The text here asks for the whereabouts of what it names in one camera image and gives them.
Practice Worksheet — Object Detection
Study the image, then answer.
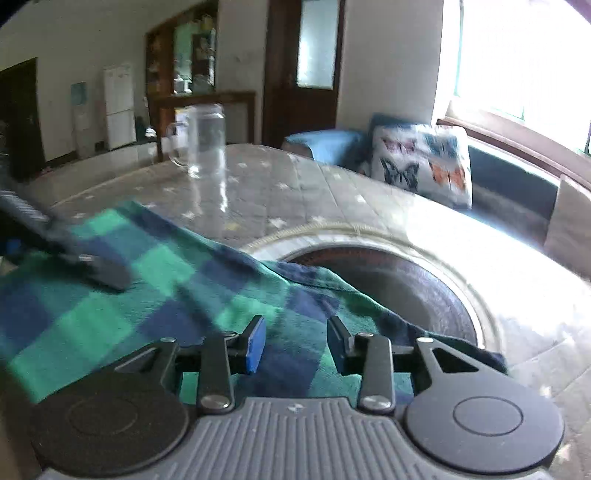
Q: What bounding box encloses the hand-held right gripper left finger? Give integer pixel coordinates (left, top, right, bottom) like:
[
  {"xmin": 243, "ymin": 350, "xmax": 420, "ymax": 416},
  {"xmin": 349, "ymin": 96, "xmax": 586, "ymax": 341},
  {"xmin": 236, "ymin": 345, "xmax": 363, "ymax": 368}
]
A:
[{"xmin": 113, "ymin": 315, "xmax": 267, "ymax": 414}]

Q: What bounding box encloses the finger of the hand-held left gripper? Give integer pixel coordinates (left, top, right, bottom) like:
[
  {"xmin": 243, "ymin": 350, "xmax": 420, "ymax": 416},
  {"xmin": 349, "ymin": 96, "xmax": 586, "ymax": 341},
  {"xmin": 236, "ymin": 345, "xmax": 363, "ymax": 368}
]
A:
[{"xmin": 0, "ymin": 189, "xmax": 132, "ymax": 292}]

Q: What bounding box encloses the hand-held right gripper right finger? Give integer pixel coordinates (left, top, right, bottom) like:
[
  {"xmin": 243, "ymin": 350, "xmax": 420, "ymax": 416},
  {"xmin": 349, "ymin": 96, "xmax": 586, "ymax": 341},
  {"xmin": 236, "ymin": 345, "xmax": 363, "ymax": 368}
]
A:
[{"xmin": 326, "ymin": 316, "xmax": 478, "ymax": 414}]

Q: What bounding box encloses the green plaid flannel cloth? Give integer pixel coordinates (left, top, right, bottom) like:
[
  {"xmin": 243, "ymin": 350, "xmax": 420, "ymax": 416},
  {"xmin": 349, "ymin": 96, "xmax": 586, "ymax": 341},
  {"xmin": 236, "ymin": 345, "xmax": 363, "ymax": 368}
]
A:
[{"xmin": 0, "ymin": 199, "xmax": 509, "ymax": 407}]

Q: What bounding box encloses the dark round wooden turntable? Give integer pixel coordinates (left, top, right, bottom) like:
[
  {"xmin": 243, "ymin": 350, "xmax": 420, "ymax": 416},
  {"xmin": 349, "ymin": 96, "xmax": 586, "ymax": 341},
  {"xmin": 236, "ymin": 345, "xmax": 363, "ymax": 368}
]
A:
[{"xmin": 252, "ymin": 231, "xmax": 504, "ymax": 352}]

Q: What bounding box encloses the water dispenser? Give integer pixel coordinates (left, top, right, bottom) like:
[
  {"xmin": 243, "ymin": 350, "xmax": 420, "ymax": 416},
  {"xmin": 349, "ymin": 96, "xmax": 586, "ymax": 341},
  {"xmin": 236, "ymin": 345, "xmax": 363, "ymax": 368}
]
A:
[{"xmin": 70, "ymin": 82, "xmax": 95, "ymax": 158}]

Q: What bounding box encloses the white refrigerator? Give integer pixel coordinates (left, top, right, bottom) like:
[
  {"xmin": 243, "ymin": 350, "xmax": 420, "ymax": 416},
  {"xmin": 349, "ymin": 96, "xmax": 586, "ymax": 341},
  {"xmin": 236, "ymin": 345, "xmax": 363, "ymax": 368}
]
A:
[{"xmin": 102, "ymin": 64, "xmax": 138, "ymax": 151}]

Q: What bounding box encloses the clear glass mug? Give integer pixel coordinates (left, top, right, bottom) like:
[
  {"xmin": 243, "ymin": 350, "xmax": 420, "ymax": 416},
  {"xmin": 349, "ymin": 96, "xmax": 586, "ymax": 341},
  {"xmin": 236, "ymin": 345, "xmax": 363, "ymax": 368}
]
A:
[{"xmin": 166, "ymin": 104, "xmax": 228, "ymax": 180}]

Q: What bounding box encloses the dark plain wooden door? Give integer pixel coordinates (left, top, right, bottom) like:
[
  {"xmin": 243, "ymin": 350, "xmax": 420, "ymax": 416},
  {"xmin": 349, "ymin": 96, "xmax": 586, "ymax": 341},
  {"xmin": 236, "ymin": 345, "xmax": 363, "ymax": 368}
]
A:
[{"xmin": 0, "ymin": 58, "xmax": 47, "ymax": 181}]

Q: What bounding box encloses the butterfly print pillow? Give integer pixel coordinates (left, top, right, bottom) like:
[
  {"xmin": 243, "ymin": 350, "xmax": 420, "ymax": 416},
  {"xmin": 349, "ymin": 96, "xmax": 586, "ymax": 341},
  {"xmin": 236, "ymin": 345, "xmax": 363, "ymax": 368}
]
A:
[{"xmin": 369, "ymin": 124, "xmax": 474, "ymax": 209}]

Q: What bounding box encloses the blue sofa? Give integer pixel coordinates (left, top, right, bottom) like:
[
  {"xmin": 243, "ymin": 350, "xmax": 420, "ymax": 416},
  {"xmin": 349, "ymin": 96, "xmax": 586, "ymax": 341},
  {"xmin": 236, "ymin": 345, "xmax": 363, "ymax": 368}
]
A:
[{"xmin": 281, "ymin": 113, "xmax": 591, "ymax": 241}]

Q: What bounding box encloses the dark wooden counter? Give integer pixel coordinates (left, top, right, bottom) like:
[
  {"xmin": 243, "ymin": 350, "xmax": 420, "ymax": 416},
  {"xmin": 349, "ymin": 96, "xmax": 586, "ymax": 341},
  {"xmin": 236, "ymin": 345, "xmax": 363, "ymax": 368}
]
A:
[{"xmin": 148, "ymin": 91, "xmax": 257, "ymax": 160}]

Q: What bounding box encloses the wooden display cabinet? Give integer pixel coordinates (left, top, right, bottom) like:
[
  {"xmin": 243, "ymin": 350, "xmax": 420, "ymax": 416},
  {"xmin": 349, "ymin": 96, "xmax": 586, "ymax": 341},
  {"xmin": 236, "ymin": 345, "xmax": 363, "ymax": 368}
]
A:
[{"xmin": 145, "ymin": 0, "xmax": 220, "ymax": 100}]

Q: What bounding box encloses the dark wooden door glass pane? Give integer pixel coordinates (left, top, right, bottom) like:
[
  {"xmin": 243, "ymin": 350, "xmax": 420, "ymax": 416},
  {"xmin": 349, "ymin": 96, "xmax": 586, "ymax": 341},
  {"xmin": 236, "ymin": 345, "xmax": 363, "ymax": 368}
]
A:
[{"xmin": 263, "ymin": 0, "xmax": 346, "ymax": 148}]

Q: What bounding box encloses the beige pillow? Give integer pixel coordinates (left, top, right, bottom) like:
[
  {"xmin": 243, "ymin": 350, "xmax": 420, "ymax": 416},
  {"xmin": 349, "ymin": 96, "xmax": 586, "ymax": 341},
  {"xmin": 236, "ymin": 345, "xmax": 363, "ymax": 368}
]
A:
[{"xmin": 545, "ymin": 174, "xmax": 591, "ymax": 266}]

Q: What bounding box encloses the green framed window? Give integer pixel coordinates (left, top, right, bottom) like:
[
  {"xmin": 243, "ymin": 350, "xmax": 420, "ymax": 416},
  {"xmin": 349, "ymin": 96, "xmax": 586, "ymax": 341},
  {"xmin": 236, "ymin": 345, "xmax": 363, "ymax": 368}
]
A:
[{"xmin": 443, "ymin": 0, "xmax": 591, "ymax": 158}]

